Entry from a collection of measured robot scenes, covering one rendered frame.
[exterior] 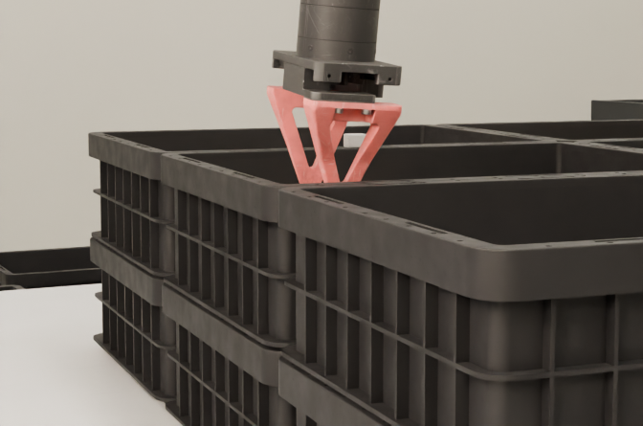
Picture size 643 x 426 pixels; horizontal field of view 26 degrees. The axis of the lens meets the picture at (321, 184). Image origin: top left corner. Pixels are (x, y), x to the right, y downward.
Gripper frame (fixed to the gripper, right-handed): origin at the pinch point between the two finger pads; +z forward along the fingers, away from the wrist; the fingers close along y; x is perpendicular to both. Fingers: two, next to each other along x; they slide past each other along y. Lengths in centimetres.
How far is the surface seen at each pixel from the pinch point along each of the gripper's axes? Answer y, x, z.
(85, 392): 29.9, 10.7, 25.1
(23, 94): 327, -24, 28
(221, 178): 1.7, 7.3, 0.1
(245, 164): 19.5, 0.1, 1.7
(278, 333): -8.0, 5.4, 9.0
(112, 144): 37.5, 8.0, 2.8
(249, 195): -4.8, 7.2, 0.2
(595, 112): 167, -123, 10
